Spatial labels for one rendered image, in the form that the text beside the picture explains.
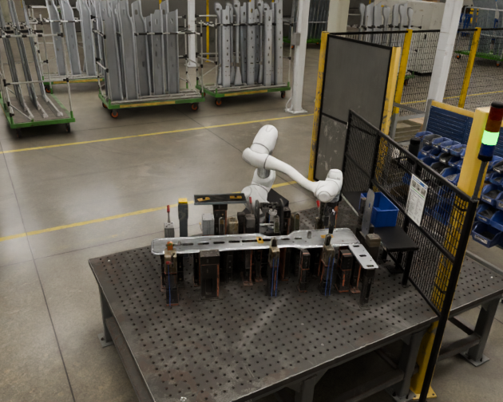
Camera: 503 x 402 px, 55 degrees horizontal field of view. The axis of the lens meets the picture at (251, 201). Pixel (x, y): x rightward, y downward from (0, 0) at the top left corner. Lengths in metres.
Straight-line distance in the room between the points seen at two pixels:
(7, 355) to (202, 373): 1.86
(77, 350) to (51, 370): 0.24
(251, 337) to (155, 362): 0.56
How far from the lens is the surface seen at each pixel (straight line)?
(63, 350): 4.05
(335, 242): 3.30
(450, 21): 7.38
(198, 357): 2.80
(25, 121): 8.74
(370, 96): 5.49
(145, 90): 10.07
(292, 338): 2.93
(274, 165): 3.23
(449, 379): 4.01
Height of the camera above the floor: 2.62
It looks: 25 degrees down
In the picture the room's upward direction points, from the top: 2 degrees clockwise
